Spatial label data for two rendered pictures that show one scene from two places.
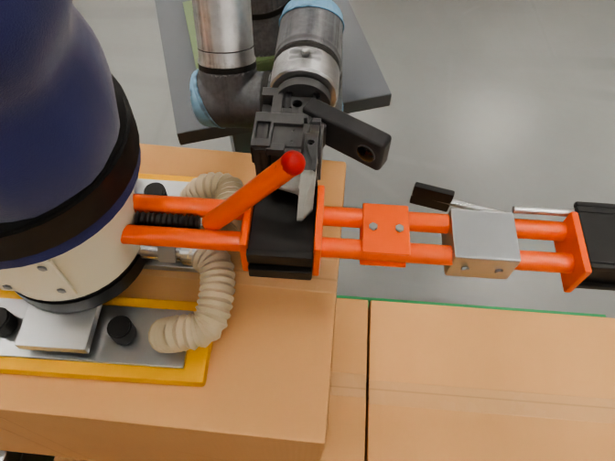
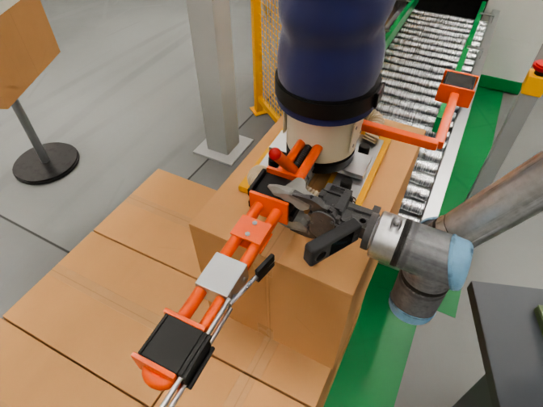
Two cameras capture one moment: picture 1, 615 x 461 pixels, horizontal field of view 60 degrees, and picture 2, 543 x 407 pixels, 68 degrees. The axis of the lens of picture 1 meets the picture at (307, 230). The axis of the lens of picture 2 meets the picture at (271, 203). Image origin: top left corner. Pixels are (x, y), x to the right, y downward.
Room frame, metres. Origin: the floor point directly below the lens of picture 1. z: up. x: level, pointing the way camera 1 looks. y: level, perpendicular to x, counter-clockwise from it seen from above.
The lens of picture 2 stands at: (0.51, -0.50, 1.72)
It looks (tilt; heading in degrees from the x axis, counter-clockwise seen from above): 47 degrees down; 112
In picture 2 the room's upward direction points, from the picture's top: straight up
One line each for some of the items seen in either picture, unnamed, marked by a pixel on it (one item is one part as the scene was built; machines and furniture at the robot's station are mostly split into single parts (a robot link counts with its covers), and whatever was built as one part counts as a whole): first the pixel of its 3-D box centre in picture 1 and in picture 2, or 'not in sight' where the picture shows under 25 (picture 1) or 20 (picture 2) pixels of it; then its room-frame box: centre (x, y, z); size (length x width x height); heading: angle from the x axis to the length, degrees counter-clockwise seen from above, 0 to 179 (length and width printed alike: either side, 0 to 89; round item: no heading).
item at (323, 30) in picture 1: (309, 44); (431, 255); (0.61, 0.00, 1.14); 0.12 x 0.09 x 0.10; 176
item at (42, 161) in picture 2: not in sight; (26, 124); (-1.59, 0.77, 0.31); 0.40 x 0.40 x 0.62
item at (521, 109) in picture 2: not in sight; (485, 177); (0.89, 1.08, 0.50); 0.07 x 0.07 x 1.00; 85
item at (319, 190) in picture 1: (283, 228); (277, 195); (0.30, 0.03, 1.15); 0.10 x 0.08 x 0.06; 176
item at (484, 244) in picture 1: (479, 244); (222, 280); (0.29, -0.19, 1.14); 0.07 x 0.07 x 0.04; 86
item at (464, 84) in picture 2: not in sight; (456, 88); (0.60, 0.56, 1.16); 0.09 x 0.08 x 0.05; 176
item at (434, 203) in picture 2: not in sight; (466, 102); (0.76, 1.69, 0.50); 2.31 x 0.05 x 0.19; 85
